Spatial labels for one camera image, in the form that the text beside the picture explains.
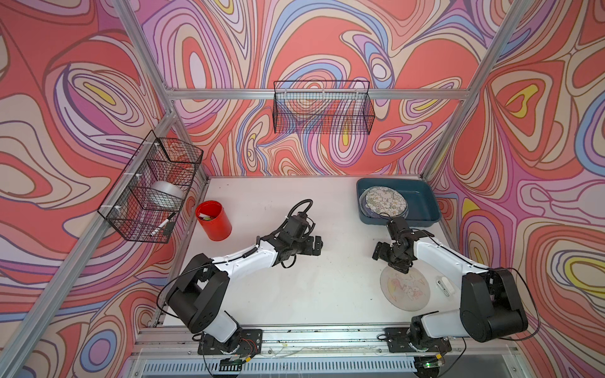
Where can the red plastic cup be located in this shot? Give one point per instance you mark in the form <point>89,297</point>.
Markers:
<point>212,217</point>

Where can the teal plastic storage box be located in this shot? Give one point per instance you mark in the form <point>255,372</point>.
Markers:
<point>423,210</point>

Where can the back black wire basket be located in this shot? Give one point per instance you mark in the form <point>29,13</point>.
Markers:
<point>327,107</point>

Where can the white green flowers coaster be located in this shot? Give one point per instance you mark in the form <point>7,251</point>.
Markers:
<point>383,202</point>

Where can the white marker pen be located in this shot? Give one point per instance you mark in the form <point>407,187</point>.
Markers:
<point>164,230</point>

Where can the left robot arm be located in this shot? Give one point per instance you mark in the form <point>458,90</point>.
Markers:
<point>196,296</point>

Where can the black wire basket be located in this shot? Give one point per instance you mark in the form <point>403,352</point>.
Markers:
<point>327,107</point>
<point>157,180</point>

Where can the left black wire basket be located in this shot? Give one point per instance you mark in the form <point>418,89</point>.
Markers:
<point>157,180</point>

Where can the silver tape roll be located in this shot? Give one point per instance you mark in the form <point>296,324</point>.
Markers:
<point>165,196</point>

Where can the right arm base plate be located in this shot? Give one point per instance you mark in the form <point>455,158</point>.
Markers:
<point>401,340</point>

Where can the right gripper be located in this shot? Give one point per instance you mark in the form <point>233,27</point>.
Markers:
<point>380,253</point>

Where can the small white clip device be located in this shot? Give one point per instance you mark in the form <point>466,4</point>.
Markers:
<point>445,286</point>

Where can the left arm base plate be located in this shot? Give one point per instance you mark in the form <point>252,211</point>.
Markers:
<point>245,342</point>

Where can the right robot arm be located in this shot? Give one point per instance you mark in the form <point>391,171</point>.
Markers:
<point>490,306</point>

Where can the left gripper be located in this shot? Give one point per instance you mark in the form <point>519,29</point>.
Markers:
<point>309,250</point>

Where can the pink cartoon girl coaster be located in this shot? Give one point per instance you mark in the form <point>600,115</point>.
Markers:
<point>406,291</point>

